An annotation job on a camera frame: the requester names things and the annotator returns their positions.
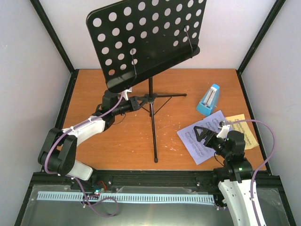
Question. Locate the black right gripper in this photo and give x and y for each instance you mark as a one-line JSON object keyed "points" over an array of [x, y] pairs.
{"points": [[210, 136]]}

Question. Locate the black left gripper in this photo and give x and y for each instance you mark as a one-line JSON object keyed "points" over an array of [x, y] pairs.
{"points": [[134, 103]]}

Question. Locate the white sheet music page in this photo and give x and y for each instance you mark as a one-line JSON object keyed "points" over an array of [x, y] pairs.
{"points": [[196, 149]]}

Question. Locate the blue metronome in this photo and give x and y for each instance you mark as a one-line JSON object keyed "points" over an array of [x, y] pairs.
{"points": [[208, 103]]}

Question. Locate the yellow sheet music page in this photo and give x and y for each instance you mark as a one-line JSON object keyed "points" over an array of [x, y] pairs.
{"points": [[243, 127]]}

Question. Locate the black music stand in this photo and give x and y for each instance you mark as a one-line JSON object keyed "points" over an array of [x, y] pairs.
{"points": [[135, 40]]}

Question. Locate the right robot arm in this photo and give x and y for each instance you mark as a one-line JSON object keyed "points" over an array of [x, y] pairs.
{"points": [[235, 179]]}

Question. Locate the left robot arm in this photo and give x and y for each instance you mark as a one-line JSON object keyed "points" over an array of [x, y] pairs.
{"points": [[58, 153]]}

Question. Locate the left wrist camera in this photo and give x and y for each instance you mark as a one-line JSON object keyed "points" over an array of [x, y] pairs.
{"points": [[125, 93]]}

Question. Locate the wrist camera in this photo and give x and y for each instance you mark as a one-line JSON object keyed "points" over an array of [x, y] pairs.
{"points": [[224, 129], [125, 93]]}

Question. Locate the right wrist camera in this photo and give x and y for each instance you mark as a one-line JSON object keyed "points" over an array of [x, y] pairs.
{"points": [[224, 129]]}

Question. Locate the black cage frame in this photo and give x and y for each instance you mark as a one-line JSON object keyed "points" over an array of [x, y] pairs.
{"points": [[266, 178]]}

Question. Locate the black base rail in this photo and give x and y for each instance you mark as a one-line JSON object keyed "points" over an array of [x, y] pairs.
{"points": [[200, 181]]}

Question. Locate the light blue slotted cable duct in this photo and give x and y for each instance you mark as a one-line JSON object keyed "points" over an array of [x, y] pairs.
{"points": [[204, 199]]}

